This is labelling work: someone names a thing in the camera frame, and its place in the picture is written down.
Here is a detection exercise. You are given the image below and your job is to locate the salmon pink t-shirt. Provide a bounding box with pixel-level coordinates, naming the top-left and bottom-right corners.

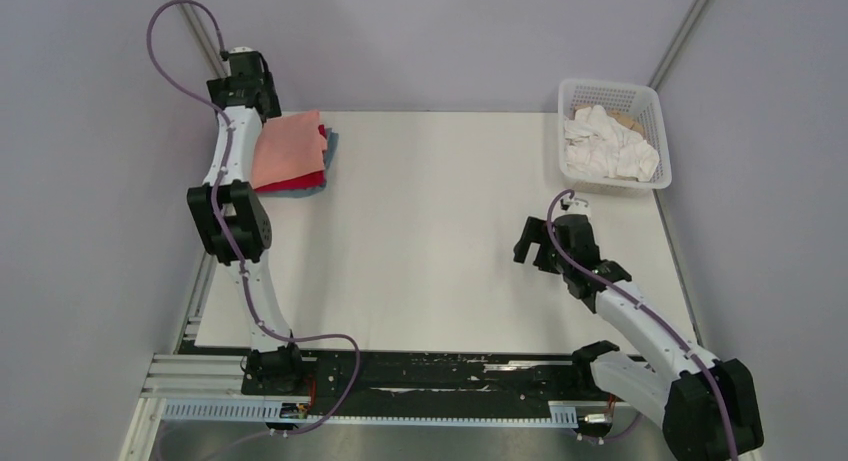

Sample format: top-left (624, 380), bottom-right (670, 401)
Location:
top-left (251, 110), bottom-right (329, 193)

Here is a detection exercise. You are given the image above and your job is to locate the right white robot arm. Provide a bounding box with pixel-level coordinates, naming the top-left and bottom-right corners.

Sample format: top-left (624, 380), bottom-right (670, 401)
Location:
top-left (513, 214), bottom-right (765, 460)

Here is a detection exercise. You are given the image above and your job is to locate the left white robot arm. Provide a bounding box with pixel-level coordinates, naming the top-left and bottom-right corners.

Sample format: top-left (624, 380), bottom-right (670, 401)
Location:
top-left (187, 48), bottom-right (552, 395)

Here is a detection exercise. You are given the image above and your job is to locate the crumpled white t-shirt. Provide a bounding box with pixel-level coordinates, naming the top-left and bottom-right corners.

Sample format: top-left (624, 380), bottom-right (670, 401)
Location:
top-left (563, 115), bottom-right (660, 182)

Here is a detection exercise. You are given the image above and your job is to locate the folded teal t-shirt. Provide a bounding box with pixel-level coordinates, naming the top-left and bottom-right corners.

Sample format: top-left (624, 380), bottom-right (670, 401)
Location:
top-left (262, 125), bottom-right (339, 199)

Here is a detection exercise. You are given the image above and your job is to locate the white plastic laundry basket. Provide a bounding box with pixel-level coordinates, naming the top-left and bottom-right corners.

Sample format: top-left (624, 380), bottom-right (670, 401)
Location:
top-left (557, 79), bottom-right (672, 197)

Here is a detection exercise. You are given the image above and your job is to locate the folded red t-shirt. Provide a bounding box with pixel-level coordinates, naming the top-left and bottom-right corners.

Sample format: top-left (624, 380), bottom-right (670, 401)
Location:
top-left (251, 122), bottom-right (330, 193)

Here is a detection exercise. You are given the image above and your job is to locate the beige t-shirt in basket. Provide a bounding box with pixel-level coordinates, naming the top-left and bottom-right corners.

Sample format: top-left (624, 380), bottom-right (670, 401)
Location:
top-left (573, 104), bottom-right (645, 137)

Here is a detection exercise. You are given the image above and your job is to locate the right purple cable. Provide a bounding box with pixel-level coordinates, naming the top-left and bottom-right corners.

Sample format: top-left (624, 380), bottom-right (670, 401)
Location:
top-left (545, 188), bottom-right (741, 461)

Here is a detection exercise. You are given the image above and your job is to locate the purple cable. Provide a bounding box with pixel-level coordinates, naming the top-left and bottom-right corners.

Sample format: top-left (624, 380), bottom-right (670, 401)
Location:
top-left (545, 188), bottom-right (741, 461)
top-left (146, 0), bottom-right (363, 437)

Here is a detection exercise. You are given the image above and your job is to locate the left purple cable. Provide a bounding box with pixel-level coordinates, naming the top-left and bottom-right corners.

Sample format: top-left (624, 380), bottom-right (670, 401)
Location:
top-left (146, 0), bottom-right (363, 437)

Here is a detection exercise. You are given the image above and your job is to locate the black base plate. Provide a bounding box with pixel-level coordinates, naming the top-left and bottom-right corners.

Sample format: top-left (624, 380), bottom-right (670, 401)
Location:
top-left (239, 341), bottom-right (637, 420)

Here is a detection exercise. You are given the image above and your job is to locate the aluminium frame rail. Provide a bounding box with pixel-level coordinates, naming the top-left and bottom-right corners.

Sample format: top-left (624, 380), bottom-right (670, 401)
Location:
top-left (140, 353), bottom-right (664, 429)

